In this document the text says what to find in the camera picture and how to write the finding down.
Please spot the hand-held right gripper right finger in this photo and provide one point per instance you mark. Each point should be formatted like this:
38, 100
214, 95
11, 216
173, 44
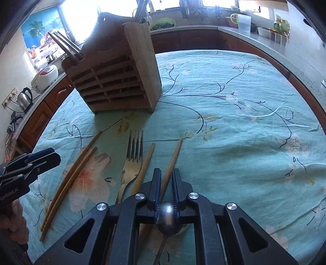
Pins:
175, 183

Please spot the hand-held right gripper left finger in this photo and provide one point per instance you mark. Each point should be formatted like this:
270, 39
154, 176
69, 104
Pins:
158, 183

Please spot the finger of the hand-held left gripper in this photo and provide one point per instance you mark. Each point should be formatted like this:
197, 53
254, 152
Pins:
28, 158
48, 161

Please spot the wooden chopstick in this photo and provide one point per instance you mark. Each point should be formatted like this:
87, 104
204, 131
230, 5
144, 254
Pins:
145, 165
95, 137
173, 163
90, 154

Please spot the wooden fork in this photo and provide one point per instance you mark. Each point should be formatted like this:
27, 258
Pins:
132, 170

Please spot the metal spoon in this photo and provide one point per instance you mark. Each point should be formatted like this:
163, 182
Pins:
166, 216

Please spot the wooden slatted utensil holder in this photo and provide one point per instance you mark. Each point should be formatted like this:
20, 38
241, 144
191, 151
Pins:
142, 63

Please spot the person's left hand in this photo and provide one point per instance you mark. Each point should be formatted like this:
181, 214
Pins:
15, 226

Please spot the small black tripod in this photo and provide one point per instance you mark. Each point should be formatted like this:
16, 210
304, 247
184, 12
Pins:
15, 118

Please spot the steel electric kettle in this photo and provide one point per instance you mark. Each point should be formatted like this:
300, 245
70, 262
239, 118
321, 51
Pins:
24, 99

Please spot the white pink rice cooker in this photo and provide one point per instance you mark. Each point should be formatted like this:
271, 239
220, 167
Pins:
44, 76

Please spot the paper towel roll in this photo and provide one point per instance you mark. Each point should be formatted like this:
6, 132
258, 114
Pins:
40, 65

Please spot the wooden base cabinets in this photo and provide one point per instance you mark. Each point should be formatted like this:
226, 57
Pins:
193, 38

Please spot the kitchen window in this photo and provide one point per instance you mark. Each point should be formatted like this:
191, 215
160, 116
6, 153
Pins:
79, 15

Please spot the green colander with vegetables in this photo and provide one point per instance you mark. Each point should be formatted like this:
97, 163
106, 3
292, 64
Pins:
163, 24

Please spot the kitchen faucet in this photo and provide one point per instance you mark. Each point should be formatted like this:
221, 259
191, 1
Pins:
149, 19

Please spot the grey speckled kitchen countertop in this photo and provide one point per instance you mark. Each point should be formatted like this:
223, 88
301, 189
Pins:
293, 56

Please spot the clear plastic pitcher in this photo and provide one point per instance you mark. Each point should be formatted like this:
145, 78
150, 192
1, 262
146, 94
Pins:
243, 23

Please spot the white rectangular container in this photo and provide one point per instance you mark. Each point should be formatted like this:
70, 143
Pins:
263, 32

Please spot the knife and utensil rack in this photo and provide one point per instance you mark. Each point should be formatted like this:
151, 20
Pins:
189, 9

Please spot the scissors holder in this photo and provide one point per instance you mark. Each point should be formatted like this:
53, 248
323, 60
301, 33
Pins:
218, 12

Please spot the yellow bottle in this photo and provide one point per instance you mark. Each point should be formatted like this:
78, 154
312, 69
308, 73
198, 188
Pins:
152, 5

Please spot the white spice jar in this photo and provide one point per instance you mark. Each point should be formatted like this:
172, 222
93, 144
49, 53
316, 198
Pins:
279, 38
284, 40

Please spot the small white bowl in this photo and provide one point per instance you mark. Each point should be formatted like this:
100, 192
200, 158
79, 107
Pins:
235, 9

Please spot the cooking oil bottle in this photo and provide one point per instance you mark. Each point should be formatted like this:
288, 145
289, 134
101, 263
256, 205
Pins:
280, 24

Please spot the wall power socket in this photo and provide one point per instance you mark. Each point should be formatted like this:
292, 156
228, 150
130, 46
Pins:
9, 96

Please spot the palm tree wall poster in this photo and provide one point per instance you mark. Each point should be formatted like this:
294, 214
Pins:
38, 28

